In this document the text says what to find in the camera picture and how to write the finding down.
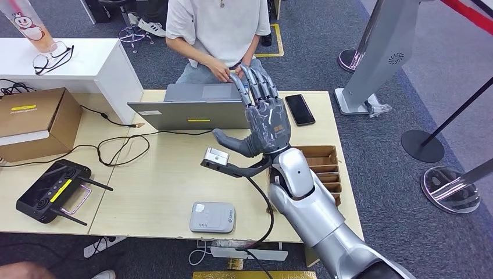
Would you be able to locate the white power strip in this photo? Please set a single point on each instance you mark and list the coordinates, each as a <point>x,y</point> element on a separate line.
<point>92,249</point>
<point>269,254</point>

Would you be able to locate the grey laptop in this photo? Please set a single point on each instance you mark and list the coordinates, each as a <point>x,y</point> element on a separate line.
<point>192,113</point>

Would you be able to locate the person's right forearm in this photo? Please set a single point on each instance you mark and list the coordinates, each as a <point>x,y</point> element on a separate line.
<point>188,50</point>

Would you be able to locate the person's right hand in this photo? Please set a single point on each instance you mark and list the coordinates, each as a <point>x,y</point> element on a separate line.
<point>220,71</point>

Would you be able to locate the chrome stool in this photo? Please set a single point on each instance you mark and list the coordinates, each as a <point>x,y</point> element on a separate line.
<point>133,34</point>

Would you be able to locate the person's left forearm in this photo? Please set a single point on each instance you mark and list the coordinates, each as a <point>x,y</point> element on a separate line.
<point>252,52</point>

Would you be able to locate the person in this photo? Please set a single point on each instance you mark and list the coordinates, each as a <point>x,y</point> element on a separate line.
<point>219,30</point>

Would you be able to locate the red barrier belt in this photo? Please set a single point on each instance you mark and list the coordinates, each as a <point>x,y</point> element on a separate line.
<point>468,13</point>

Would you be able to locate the brown cardboard box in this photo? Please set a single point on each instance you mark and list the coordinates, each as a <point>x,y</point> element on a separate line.
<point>30,119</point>

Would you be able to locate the white cabinet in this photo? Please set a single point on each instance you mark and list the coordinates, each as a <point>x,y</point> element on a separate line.
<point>92,65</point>

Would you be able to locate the grey card reader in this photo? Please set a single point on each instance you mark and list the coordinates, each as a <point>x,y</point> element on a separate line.
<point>212,219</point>

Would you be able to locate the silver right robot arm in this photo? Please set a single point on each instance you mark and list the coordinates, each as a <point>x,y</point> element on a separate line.
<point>316,215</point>

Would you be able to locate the black-rimmed eyeglasses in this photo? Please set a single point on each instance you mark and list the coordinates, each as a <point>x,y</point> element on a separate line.
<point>66,54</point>

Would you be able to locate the person's left hand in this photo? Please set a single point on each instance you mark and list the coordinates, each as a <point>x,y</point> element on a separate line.
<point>239,72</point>

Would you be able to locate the clear plastic bag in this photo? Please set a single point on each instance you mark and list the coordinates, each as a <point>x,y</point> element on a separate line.
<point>377,106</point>

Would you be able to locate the black stanchion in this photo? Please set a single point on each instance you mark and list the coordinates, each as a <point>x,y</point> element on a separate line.
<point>421,146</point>

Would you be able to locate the blurred pink object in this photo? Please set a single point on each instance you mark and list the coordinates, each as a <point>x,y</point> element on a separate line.
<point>23,271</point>

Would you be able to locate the black controller with antennas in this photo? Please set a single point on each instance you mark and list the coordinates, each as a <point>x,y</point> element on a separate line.
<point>46,192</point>

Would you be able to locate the orange cup with snowman print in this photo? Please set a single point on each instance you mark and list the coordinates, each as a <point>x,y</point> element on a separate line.
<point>29,27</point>

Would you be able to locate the wooden card organizer box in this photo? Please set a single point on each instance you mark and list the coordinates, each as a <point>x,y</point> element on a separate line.
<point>323,158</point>

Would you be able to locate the black smartphone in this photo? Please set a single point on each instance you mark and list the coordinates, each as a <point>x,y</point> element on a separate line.
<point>299,109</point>

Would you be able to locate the silver kiosk stand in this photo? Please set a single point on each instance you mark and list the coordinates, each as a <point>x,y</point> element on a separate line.
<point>385,50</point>

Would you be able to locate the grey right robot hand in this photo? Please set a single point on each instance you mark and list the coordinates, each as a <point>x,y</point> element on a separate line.
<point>269,127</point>

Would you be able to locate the white shoe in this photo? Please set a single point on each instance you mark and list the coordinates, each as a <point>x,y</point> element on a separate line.
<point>104,275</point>

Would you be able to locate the white sneaker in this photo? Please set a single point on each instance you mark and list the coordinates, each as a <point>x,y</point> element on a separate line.
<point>152,27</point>
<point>133,17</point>

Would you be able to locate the chrome stanchion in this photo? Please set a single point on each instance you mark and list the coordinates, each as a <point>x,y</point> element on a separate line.
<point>450,190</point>
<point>348,59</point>

